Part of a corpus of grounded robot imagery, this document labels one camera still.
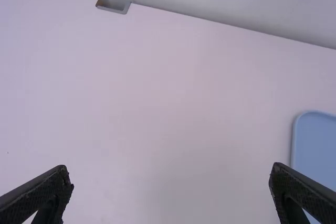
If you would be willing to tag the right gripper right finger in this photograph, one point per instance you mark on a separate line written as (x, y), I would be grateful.
(286, 190)

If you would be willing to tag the blue mat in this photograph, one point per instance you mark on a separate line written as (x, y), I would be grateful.
(315, 142)

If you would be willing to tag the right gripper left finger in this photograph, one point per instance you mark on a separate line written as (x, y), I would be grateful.
(39, 195)

